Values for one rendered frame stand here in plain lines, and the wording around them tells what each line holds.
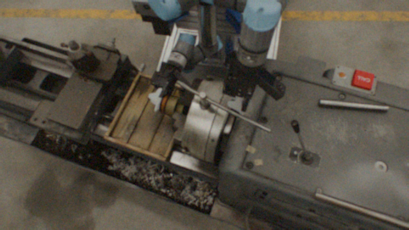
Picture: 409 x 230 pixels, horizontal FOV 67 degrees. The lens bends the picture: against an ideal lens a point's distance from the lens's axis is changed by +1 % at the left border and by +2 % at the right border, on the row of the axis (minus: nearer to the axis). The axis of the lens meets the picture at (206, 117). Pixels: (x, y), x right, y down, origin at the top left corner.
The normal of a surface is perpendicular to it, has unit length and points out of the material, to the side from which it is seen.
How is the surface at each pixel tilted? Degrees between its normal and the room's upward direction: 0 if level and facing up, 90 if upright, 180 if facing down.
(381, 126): 0
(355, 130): 0
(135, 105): 0
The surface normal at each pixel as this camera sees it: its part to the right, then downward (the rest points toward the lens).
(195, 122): -0.23, 0.12
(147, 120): -0.05, -0.39
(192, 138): -0.31, 0.44
